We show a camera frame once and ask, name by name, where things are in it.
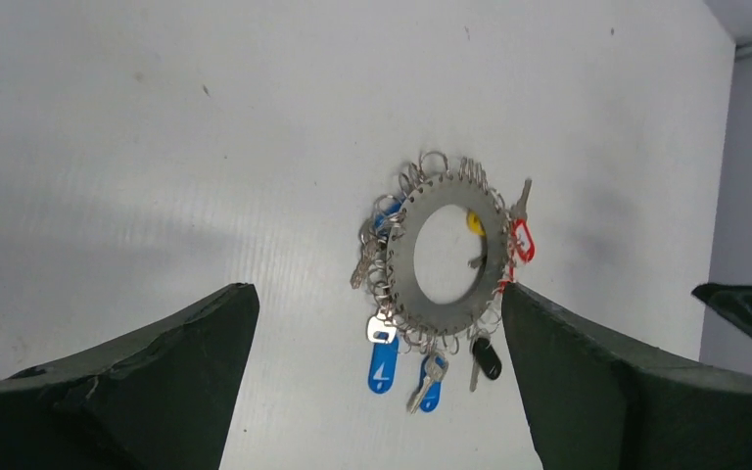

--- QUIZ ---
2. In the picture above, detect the red tag key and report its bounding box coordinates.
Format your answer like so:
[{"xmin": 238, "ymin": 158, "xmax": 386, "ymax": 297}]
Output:
[{"xmin": 497, "ymin": 177, "xmax": 536, "ymax": 293}]

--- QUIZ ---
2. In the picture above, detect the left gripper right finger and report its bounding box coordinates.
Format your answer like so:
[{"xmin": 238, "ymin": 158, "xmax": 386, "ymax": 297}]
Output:
[{"xmin": 502, "ymin": 283, "xmax": 752, "ymax": 469}]

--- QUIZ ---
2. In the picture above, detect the yellow tag key on disc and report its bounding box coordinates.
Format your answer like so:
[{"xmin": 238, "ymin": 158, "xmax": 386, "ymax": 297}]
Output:
[{"xmin": 466, "ymin": 211, "xmax": 486, "ymax": 237}]

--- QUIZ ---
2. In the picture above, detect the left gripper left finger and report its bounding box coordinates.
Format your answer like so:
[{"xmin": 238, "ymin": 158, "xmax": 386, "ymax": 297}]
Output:
[{"xmin": 0, "ymin": 283, "xmax": 259, "ymax": 469}]

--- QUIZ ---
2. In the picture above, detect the blue tag key on disc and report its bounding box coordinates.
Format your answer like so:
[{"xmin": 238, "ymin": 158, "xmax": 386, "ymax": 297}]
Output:
[{"xmin": 406, "ymin": 352, "xmax": 448, "ymax": 414}]

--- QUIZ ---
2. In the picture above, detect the black head key on disc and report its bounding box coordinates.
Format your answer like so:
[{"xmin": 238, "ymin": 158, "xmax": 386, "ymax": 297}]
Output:
[{"xmin": 469, "ymin": 330, "xmax": 502, "ymax": 393}]

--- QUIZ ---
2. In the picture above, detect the blue tag key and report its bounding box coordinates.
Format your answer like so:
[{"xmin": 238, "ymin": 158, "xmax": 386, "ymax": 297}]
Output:
[
  {"xmin": 366, "ymin": 315, "xmax": 399, "ymax": 395},
  {"xmin": 406, "ymin": 352, "xmax": 448, "ymax": 414}
]

